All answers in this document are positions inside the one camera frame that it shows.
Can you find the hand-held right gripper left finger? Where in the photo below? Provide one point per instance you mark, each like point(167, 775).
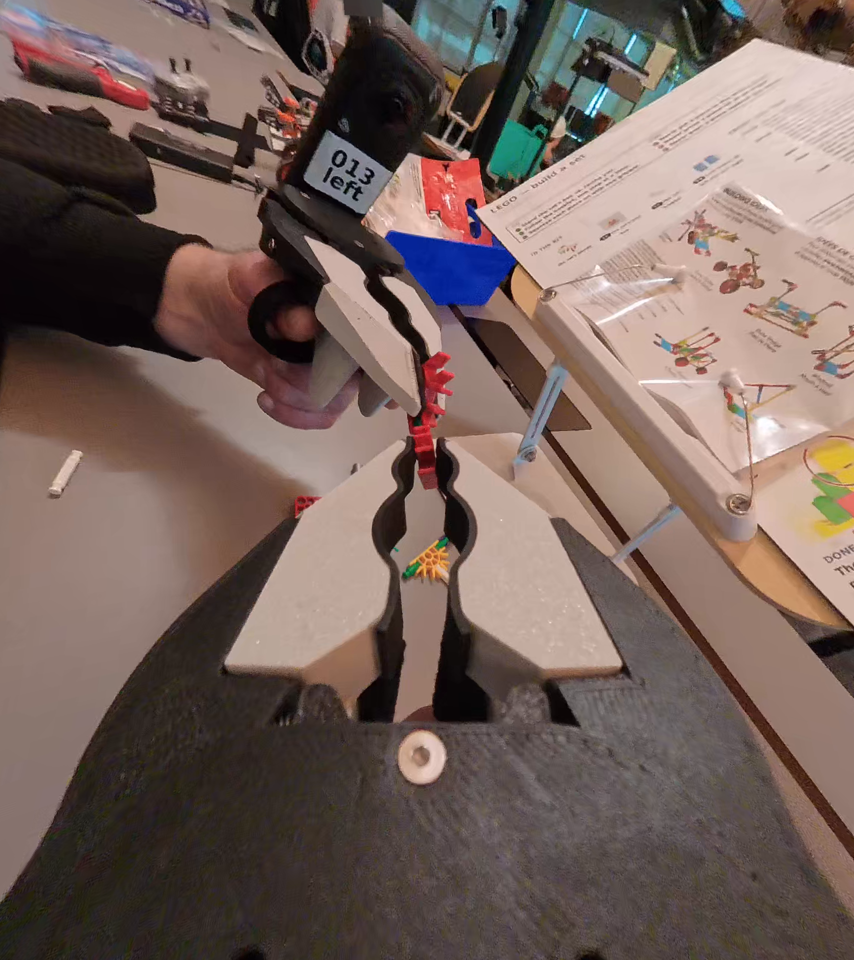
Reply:
point(307, 600)

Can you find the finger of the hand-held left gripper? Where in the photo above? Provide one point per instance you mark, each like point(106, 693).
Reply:
point(367, 337)
point(416, 311)

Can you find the green fabric bag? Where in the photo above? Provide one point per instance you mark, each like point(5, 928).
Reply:
point(517, 150)

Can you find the plain blue plastic bin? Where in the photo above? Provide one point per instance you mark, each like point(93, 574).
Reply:
point(449, 262)

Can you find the red black tool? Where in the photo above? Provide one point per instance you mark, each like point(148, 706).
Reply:
point(82, 75)

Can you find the black bar tool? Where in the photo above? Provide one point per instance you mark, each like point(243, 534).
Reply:
point(187, 150)

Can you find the printed toy packaging bag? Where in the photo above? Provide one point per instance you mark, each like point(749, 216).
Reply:
point(442, 195)

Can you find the white plastic rod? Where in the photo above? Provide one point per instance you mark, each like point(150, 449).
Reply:
point(65, 472)

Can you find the person's left hand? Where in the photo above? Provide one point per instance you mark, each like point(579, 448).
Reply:
point(209, 307)

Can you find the person's left forearm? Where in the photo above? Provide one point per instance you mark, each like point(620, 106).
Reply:
point(59, 247)

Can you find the white instruction sheet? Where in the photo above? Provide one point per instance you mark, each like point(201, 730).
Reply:
point(697, 112)

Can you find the red green connector piece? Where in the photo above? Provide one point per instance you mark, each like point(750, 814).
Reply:
point(431, 457)

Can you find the yellow fan connector piece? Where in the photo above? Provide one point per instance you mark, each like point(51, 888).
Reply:
point(431, 562)

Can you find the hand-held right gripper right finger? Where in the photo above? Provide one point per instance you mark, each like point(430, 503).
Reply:
point(539, 600)

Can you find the white document stand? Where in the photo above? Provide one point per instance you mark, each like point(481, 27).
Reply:
point(659, 450)

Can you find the orange black toy vehicle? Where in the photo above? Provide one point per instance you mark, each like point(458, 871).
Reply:
point(288, 109)

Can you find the black metal pole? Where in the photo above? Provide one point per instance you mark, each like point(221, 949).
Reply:
point(517, 67)

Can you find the black mesh cushion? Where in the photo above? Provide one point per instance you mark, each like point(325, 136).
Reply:
point(59, 150)

